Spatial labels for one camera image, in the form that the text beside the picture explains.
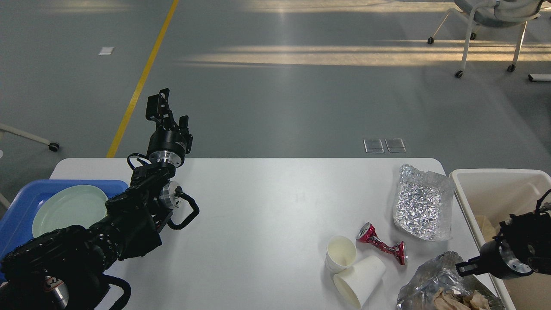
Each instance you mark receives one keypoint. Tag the lying white paper cup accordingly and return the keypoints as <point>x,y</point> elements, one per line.
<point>357,283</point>

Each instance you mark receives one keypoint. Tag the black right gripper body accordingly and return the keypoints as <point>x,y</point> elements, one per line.
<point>499,261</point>

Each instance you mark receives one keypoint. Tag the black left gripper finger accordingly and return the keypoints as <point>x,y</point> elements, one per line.
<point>183,126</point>
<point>158,111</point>

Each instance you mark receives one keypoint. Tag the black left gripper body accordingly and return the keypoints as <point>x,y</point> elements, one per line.
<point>169,146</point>

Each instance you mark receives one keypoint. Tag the blue plastic tray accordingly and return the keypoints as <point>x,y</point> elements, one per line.
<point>16,225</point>

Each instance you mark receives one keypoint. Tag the red crushed wrapper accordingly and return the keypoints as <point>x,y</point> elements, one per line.
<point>367,235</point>

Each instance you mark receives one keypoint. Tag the white caster leg left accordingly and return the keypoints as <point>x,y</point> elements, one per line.
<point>52,146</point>

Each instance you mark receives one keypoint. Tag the pale green plate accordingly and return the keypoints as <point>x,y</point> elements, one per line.
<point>81,205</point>

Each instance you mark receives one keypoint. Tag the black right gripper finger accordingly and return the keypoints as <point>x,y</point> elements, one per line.
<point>469,268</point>

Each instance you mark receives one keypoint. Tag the clear floor plate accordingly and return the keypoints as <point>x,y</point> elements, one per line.
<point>395,145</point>
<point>373,146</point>

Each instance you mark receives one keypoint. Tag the white bar on floor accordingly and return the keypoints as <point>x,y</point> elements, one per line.
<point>539,77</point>

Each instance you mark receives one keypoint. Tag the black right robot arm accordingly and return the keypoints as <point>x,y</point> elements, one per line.
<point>521,247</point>

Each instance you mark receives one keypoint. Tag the white plastic bin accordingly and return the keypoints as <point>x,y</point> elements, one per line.
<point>497,193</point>

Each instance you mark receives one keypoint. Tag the upright white paper cup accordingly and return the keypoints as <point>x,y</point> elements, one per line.
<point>340,254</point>

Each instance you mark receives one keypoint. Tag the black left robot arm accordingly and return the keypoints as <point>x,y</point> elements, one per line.
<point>65,269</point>

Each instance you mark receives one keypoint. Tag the foil bag with brown paper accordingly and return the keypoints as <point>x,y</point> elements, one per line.
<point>440,272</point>

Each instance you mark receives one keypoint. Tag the white rolling chair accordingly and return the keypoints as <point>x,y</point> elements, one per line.
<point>491,14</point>

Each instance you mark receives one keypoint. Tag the clear plastic wrap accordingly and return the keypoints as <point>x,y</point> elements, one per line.
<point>423,204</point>

